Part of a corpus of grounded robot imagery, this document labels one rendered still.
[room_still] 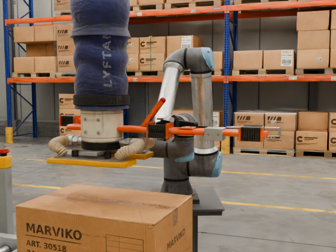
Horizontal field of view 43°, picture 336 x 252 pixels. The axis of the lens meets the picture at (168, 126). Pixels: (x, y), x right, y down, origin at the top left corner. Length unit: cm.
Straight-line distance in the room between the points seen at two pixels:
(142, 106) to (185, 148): 881
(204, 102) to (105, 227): 100
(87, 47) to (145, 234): 72
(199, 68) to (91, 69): 78
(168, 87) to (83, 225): 87
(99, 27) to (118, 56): 13
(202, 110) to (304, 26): 656
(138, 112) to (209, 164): 841
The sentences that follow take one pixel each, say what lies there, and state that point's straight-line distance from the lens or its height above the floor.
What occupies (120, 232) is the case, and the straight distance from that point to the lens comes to 154.
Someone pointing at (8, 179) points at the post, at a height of 86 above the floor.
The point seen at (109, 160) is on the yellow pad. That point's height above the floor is 113.
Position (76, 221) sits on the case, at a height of 91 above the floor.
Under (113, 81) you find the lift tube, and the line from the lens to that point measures 163.
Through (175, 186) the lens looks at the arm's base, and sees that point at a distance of 244.
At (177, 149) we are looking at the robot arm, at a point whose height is 112.
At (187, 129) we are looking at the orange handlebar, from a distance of 157.
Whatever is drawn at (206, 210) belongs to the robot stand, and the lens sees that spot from 232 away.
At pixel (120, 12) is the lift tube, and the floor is 168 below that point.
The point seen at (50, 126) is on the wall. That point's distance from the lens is 1191.
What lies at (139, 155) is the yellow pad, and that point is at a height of 113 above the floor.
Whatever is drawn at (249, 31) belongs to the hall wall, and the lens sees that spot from 1011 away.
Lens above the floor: 141
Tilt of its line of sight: 5 degrees down
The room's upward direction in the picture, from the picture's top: straight up
